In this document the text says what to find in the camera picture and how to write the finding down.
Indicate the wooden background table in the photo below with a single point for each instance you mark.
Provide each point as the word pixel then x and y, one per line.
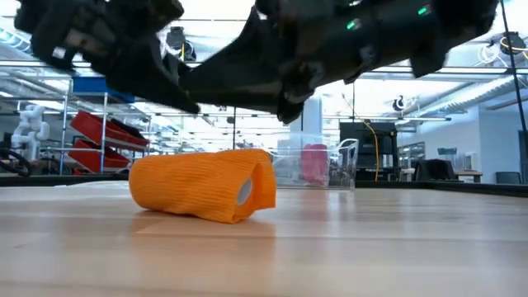
pixel 470 174

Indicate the clear plastic container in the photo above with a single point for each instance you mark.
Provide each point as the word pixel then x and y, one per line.
pixel 348 161

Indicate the metal shelf rack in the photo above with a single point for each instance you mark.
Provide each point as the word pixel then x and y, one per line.
pixel 104 119

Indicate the white square pillar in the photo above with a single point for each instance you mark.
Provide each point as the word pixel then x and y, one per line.
pixel 313 119

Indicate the black cabinet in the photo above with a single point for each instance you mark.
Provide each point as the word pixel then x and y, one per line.
pixel 383 152

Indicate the orange bandage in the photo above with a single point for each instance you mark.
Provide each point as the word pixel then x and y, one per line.
pixel 189 185

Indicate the black slanted pole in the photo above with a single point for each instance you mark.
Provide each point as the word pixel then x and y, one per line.
pixel 513 62

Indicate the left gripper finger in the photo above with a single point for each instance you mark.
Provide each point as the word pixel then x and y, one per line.
pixel 144 74

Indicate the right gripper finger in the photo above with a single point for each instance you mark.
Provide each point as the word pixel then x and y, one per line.
pixel 247 78

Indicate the clear bag with white label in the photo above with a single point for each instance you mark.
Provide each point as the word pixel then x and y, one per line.
pixel 103 183

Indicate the pink bandage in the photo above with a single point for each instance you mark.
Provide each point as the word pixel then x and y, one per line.
pixel 315 165

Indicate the red storage bin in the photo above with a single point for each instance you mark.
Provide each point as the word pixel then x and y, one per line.
pixel 95 125
pixel 90 158

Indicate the black chair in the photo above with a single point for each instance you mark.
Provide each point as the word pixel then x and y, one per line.
pixel 508 177
pixel 435 170

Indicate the blue storage bin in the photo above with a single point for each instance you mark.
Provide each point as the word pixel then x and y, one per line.
pixel 82 84

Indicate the white robot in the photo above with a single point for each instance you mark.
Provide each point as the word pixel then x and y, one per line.
pixel 31 128

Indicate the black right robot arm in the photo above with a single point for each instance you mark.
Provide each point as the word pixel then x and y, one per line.
pixel 466 20

